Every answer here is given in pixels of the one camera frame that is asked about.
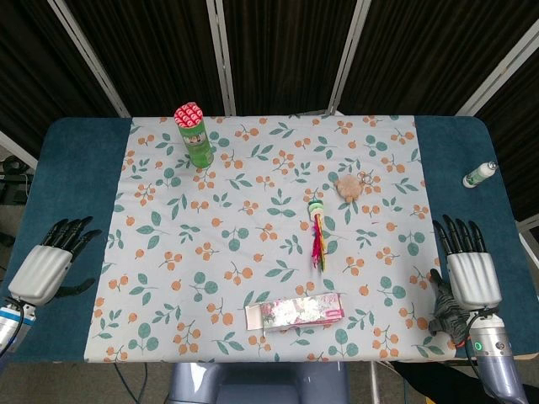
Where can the black equipment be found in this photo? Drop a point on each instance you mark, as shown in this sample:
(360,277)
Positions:
(14,177)

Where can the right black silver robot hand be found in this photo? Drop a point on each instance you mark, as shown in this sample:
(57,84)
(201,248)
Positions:
(473,278)

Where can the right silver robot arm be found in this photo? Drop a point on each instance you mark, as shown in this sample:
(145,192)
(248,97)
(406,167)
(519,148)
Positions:
(494,357)

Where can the fruit leaf patterned cloth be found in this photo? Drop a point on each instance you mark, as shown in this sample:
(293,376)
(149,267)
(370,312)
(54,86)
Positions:
(252,261)

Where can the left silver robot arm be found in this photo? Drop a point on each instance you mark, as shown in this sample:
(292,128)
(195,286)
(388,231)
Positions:
(12,322)

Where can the dark folding screen white frame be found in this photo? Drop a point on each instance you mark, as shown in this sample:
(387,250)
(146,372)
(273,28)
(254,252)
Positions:
(278,50)

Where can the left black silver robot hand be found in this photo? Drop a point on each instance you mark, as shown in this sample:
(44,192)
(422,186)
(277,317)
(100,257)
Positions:
(42,269)

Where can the dark blue table cover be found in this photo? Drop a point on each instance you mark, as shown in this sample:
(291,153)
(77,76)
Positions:
(71,177)

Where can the small white green bottle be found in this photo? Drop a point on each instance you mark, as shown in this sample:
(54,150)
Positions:
(478,174)

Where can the green cylindrical snack can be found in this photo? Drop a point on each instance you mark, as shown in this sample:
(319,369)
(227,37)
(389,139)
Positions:
(195,143)

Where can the floral pink cardboard box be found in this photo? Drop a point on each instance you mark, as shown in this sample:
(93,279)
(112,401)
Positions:
(301,312)

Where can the grey blue robot torso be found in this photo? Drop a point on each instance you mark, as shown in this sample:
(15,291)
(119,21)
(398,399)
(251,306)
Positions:
(257,385)

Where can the feather shuttlecock toy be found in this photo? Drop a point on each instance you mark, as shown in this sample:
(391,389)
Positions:
(318,235)

